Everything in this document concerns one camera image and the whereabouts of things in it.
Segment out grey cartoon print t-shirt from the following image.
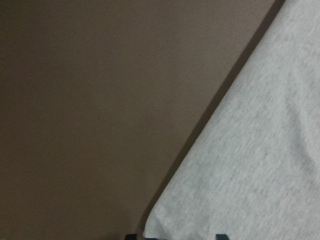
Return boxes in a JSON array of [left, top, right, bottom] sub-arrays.
[[143, 0, 320, 240]]

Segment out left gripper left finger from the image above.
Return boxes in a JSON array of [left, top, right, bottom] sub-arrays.
[[124, 233, 138, 240]]

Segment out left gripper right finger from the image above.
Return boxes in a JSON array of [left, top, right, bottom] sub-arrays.
[[215, 234, 229, 240]]

